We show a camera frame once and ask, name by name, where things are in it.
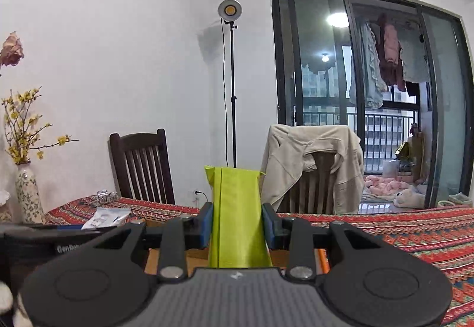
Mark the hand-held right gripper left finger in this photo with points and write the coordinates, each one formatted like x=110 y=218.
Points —
x=206 y=227

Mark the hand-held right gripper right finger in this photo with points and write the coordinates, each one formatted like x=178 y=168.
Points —
x=269 y=227

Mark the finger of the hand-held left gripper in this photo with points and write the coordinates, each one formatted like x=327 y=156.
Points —
x=81 y=236
x=66 y=228

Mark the white printed snack sachet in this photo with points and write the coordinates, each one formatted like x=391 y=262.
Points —
x=105 y=217

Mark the green snack packet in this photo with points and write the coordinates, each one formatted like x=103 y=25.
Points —
x=237 y=208

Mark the red cardboard box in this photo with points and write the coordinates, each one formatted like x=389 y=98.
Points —
x=152 y=262

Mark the person's left forearm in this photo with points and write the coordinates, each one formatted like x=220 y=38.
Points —
x=11 y=304

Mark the floral ceramic vase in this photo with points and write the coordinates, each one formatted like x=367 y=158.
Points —
x=29 y=195

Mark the clear plastic storage container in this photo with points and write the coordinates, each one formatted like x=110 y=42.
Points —
x=4 y=206

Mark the brown wooden chair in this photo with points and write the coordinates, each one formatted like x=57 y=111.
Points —
x=314 y=186

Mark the beige jacket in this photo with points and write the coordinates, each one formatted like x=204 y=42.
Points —
x=289 y=156

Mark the dark wooden chair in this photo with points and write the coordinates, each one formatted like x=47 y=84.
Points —
x=140 y=164

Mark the yellow flower branches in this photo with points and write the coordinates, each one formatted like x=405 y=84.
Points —
x=22 y=127

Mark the pink plush pile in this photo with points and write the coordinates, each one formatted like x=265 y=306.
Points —
x=387 y=185

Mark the white bucket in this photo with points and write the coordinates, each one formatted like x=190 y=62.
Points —
x=390 y=168

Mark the black framed sliding glass door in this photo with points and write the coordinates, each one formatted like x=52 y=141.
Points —
x=285 y=90

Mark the red patterned tablecloth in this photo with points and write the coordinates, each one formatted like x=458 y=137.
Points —
x=407 y=234

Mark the studio light on stand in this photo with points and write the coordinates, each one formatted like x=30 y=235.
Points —
x=233 y=90

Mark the white plush toy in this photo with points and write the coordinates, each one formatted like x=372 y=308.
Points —
x=409 y=198

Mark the green and yellow box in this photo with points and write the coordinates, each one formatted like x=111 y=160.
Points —
x=402 y=151

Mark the upright brown cardboard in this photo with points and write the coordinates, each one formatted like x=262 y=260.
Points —
x=416 y=156

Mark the small figurine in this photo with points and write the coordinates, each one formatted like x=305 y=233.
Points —
x=415 y=130

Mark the hanging pale blue garment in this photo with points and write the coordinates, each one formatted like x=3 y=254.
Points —
x=368 y=71

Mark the pink artificial flowers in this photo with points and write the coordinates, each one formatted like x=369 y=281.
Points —
x=11 y=51

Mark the hanging dark garment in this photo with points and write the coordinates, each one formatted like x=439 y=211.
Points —
x=411 y=89

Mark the hanging pink garment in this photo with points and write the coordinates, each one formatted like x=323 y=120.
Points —
x=390 y=53

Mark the hanging white garment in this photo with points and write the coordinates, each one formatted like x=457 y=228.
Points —
x=414 y=56

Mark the wall outlet with plug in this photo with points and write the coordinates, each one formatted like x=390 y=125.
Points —
x=196 y=197

